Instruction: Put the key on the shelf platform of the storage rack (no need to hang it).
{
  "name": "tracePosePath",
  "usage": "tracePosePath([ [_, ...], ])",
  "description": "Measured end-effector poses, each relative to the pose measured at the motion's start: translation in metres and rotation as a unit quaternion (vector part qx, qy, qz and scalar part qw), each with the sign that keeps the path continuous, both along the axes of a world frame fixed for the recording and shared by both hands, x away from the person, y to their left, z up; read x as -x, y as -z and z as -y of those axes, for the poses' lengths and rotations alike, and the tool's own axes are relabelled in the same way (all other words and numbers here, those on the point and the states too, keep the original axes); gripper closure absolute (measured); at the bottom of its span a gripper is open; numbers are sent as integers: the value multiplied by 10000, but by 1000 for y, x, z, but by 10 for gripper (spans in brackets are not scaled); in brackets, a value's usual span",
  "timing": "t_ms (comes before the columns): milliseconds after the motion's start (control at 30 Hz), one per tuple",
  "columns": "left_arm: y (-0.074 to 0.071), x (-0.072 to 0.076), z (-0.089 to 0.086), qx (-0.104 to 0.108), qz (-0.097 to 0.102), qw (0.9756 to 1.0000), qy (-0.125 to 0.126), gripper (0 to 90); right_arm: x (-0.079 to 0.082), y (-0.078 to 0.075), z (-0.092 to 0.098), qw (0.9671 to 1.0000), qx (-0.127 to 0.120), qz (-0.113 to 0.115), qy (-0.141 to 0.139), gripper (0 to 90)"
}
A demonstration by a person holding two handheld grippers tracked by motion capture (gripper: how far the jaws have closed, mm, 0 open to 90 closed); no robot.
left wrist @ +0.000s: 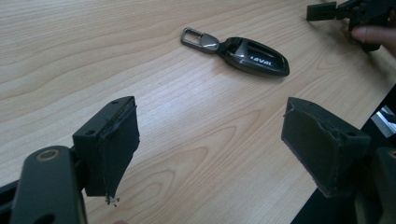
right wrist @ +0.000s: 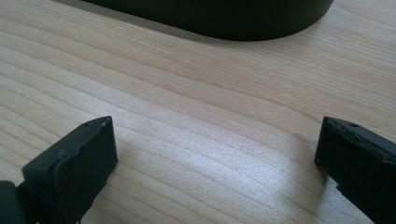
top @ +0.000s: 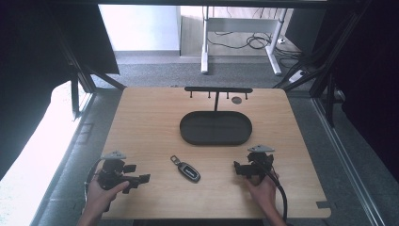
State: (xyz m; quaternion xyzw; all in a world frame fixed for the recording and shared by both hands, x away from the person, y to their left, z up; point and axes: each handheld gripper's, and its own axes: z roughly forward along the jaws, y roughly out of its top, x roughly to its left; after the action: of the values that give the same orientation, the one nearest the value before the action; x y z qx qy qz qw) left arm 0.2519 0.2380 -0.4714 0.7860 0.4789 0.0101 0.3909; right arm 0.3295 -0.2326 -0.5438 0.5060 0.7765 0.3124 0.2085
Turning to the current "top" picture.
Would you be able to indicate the grey round table grommet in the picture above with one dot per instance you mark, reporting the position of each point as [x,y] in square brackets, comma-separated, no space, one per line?
[236,100]

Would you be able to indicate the person's left hand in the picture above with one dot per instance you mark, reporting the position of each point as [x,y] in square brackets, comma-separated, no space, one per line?
[98,196]

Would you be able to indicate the black key stand with tray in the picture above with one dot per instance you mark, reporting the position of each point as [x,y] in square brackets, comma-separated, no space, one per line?
[215,128]

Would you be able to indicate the black car key fob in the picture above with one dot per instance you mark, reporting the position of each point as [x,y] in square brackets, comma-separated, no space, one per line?
[189,172]

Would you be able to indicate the white power strip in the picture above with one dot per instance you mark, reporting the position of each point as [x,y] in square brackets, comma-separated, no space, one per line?
[297,76]

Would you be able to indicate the person's right hand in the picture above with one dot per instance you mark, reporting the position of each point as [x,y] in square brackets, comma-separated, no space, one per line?
[266,193]

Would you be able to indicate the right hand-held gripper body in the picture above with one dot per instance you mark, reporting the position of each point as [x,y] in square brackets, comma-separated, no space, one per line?
[261,161]

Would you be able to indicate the black curtain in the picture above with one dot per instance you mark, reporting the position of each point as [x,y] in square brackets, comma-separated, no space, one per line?
[31,62]
[370,78]

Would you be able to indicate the black metal frame stand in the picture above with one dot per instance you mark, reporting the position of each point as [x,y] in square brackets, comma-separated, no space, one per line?
[82,78]
[326,72]

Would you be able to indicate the aluminium floor rail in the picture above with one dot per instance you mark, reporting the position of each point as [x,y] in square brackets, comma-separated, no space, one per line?
[345,157]

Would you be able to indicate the white metal desk frame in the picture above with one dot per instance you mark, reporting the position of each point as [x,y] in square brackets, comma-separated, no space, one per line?
[204,47]

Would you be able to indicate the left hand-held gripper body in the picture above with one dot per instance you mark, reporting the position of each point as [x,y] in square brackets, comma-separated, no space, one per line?
[110,175]

